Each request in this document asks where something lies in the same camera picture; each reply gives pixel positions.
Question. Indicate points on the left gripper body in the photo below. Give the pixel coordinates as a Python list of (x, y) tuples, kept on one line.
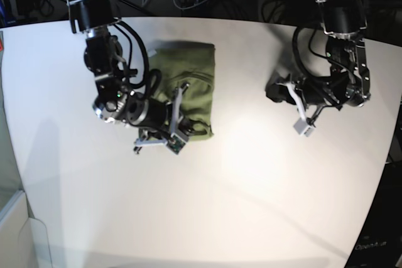
[(319, 94)]

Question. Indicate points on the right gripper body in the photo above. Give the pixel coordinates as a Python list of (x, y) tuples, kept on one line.
[(157, 121)]

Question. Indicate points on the green T-shirt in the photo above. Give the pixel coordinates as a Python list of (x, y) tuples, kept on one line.
[(186, 61)]

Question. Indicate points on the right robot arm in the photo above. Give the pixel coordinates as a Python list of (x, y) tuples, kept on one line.
[(117, 57)]

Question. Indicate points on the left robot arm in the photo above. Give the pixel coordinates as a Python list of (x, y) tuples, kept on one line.
[(344, 23)]

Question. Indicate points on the black OpenArm case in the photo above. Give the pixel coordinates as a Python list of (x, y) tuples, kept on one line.
[(379, 242)]

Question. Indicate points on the white cardboard box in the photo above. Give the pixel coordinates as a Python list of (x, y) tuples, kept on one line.
[(24, 240)]

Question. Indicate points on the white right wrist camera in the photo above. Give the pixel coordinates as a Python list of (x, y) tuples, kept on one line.
[(176, 143)]

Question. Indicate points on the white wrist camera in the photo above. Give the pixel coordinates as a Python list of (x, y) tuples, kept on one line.
[(304, 127), (176, 143)]

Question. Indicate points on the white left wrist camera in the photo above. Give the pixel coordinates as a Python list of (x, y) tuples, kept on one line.
[(304, 127)]

